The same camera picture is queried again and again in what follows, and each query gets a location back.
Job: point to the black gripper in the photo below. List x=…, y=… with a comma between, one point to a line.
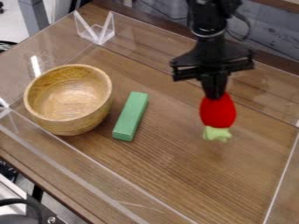
x=202, y=61

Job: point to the red plush strawberry fruit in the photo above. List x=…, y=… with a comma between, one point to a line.
x=218, y=115

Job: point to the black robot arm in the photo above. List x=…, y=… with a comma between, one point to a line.
x=208, y=20

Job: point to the green rectangular block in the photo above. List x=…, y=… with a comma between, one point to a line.
x=131, y=115

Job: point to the wooden bowl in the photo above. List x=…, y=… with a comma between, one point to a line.
x=69, y=99

